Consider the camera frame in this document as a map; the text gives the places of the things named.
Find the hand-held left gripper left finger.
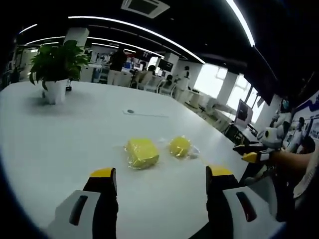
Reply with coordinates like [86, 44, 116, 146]
[47, 167, 119, 239]

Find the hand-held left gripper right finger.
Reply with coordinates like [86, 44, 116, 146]
[205, 165, 287, 239]

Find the open laptop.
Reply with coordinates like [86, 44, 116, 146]
[235, 99, 254, 128]

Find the grey mesh office chair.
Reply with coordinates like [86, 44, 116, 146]
[239, 149, 319, 221]

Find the black hanging screen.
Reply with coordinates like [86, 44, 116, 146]
[251, 44, 279, 106]

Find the white mesh office chair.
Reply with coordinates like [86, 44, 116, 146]
[144, 74, 161, 93]
[159, 79, 177, 96]

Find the white plant pot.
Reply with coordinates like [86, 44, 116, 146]
[43, 78, 70, 106]

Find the green leafy plant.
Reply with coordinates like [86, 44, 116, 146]
[29, 39, 91, 91]

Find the ceiling air conditioner vent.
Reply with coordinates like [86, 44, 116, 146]
[121, 0, 171, 19]

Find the blue and white wall poster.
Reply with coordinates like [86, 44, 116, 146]
[286, 91, 319, 153]

